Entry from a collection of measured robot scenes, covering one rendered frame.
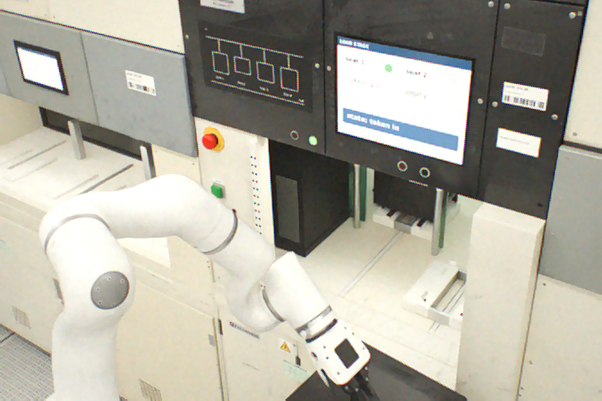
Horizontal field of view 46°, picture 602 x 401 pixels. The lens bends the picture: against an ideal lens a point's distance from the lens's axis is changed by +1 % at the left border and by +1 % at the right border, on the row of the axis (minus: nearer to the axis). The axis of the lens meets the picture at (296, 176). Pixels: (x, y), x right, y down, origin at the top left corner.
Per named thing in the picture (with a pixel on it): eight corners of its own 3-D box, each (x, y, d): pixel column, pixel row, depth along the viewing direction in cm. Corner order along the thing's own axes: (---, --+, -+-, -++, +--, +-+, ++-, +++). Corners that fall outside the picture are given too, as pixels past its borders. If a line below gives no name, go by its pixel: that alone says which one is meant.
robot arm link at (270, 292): (287, 336, 134) (325, 311, 133) (248, 278, 135) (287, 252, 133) (295, 323, 143) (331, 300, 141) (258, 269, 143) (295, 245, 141)
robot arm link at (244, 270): (165, 284, 119) (264, 346, 139) (239, 233, 116) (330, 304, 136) (158, 246, 125) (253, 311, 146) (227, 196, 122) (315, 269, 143)
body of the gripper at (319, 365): (312, 336, 131) (346, 386, 131) (344, 307, 138) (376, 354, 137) (291, 344, 137) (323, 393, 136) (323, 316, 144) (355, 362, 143)
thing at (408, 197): (368, 212, 225) (370, 123, 209) (397, 183, 239) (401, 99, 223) (438, 235, 212) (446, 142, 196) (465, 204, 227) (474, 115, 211)
